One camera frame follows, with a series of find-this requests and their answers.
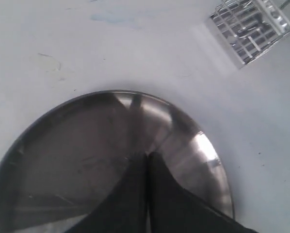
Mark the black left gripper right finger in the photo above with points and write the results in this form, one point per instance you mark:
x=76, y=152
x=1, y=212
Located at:
x=174, y=209

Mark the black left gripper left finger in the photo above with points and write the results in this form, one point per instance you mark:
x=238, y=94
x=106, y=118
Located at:
x=125, y=209

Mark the round stainless steel plate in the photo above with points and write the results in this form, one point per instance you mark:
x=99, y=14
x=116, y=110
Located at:
x=66, y=163

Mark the metal wire utensil rack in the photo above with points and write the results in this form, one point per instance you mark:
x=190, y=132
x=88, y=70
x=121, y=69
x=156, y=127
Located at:
x=247, y=29

